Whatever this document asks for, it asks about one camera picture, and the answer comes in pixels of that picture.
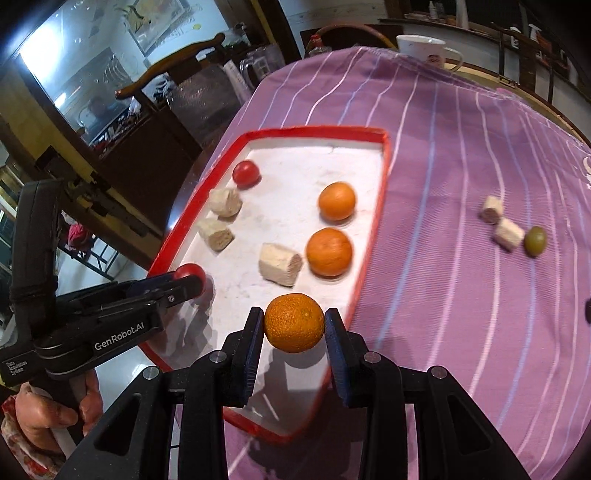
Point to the mandarin orange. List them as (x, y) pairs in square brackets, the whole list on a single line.
[(294, 323), (337, 201), (329, 251)]

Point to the red tomato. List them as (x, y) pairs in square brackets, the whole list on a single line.
[(246, 173), (190, 272)]

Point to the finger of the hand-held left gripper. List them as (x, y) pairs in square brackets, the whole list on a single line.
[(178, 297), (138, 288)]

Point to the glass pitcher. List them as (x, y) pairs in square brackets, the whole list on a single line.
[(258, 64)]

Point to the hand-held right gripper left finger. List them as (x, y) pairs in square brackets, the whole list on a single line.
[(247, 364)]

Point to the small sugarcane chunk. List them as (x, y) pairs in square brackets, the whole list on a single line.
[(491, 208), (215, 233)]

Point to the red-rimmed white tray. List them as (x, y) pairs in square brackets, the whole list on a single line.
[(286, 217)]

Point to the large broken sugarcane chunk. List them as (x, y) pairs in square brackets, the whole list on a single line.
[(225, 201)]

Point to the red curved hoop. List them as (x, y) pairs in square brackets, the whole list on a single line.
[(346, 26)]

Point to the green round fruit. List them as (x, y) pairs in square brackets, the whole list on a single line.
[(534, 241)]

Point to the person's left hand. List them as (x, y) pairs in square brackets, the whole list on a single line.
[(41, 415)]

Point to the purple striped tablecloth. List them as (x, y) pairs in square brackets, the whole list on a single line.
[(461, 300)]

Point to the white cartoon mug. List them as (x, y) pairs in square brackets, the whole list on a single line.
[(422, 48)]

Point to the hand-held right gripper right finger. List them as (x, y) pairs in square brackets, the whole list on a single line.
[(339, 360)]

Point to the curved-back wooden chair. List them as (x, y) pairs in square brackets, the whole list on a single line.
[(171, 62)]

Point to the white package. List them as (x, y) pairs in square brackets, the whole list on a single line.
[(233, 78)]

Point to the dark wooden chair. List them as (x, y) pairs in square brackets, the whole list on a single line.
[(502, 50)]

